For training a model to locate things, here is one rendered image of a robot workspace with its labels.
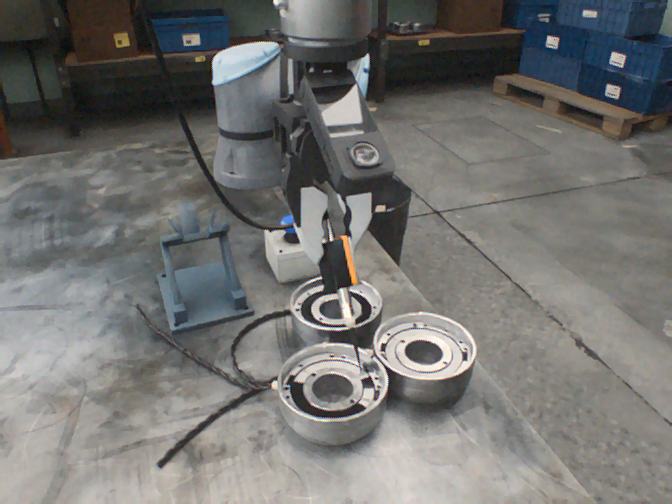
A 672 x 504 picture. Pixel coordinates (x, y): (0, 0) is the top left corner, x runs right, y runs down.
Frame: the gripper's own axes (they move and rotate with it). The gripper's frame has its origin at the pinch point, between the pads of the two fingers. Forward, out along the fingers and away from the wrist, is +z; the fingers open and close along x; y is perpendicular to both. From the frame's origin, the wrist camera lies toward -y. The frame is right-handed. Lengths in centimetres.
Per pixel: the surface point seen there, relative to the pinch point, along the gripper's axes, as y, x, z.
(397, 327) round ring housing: -1.7, -6.7, 10.2
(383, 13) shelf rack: 329, -173, 30
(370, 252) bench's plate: 18.2, -13.1, 13.2
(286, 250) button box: 16.1, 0.1, 8.7
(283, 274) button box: 15.5, 0.9, 11.8
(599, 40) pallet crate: 246, -294, 41
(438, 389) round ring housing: -11.4, -6.1, 10.4
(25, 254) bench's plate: 37, 34, 13
